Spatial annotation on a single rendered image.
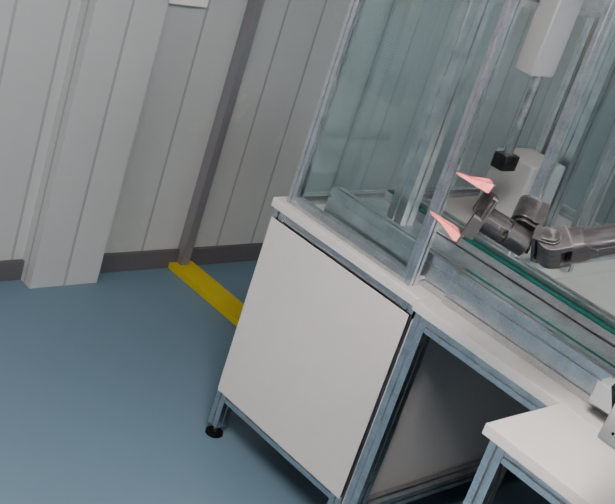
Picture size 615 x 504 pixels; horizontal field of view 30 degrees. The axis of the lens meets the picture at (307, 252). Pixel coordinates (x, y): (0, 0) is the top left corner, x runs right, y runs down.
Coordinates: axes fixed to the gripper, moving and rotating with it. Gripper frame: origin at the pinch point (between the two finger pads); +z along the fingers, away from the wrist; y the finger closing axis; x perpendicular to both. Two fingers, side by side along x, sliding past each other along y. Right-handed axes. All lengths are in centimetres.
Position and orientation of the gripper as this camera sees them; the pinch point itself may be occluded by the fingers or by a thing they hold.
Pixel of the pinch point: (446, 194)
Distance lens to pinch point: 237.1
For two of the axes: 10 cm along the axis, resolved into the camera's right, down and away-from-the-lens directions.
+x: -0.6, 2.4, -9.7
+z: -8.5, -5.3, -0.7
